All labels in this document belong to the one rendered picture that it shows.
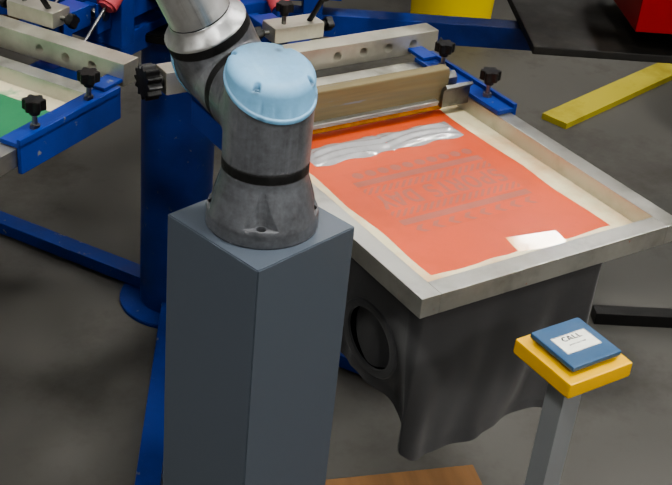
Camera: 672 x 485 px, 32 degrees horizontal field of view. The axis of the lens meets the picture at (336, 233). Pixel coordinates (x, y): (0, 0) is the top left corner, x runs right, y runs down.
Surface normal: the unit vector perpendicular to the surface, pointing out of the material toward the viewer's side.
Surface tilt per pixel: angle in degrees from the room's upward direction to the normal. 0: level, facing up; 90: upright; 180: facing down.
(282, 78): 7
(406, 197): 0
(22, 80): 90
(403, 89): 90
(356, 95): 90
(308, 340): 90
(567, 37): 0
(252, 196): 73
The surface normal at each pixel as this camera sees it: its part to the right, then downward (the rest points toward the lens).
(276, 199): 0.35, 0.23
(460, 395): 0.51, 0.55
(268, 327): 0.72, 0.41
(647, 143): 0.09, -0.85
